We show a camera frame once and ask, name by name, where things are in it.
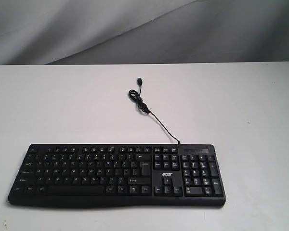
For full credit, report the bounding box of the black keyboard usb cable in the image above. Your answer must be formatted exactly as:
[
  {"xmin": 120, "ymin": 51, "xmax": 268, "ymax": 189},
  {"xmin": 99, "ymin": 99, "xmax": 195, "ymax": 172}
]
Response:
[{"xmin": 128, "ymin": 77, "xmax": 182, "ymax": 146}]

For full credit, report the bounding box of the grey backdrop cloth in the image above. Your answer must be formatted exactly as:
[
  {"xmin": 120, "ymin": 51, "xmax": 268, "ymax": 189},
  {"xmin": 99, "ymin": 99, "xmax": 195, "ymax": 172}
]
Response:
[{"xmin": 0, "ymin": 0, "xmax": 289, "ymax": 65}]

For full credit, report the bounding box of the black acer keyboard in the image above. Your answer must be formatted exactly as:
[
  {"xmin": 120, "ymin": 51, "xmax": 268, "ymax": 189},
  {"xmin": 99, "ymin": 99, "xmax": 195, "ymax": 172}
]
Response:
[{"xmin": 8, "ymin": 144, "xmax": 226, "ymax": 208}]

